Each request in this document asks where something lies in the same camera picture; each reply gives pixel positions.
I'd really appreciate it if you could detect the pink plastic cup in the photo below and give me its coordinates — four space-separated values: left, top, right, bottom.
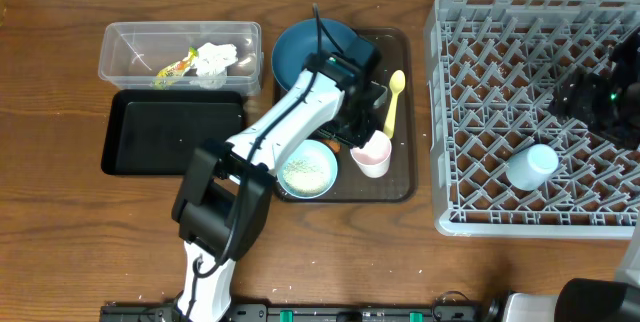
350 130 392 178

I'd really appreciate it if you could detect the white tissue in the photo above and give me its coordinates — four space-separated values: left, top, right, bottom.
191 42 238 90

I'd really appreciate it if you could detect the light blue plastic cup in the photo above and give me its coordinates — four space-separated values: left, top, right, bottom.
506 144 559 191

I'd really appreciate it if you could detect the yellow green snack wrapper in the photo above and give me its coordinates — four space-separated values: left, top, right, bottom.
152 47 199 89

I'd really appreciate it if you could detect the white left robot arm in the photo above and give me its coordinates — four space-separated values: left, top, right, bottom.
171 36 382 321

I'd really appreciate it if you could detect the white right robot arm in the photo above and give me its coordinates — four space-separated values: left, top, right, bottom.
481 29 639 322

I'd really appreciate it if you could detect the grey dishwasher rack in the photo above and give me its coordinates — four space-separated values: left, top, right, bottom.
424 0 639 239

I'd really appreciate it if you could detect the black waste tray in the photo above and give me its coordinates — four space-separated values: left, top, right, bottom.
101 89 245 176

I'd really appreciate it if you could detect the clear plastic waste bin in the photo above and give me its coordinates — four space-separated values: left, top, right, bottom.
98 21 263 96

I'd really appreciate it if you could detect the orange carrot piece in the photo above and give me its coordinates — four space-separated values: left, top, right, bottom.
322 139 341 154

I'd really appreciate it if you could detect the yellow plastic spoon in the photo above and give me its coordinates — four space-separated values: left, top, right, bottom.
383 70 406 139

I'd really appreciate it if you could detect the light blue bowl with rice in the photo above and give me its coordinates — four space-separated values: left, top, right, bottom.
277 140 338 199

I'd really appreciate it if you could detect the dark brown serving tray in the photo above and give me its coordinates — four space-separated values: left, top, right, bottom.
274 27 417 203

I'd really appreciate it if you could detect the dark blue plate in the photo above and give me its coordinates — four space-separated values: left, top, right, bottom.
271 18 357 91

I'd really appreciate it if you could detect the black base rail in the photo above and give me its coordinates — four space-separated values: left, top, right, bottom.
99 291 504 322

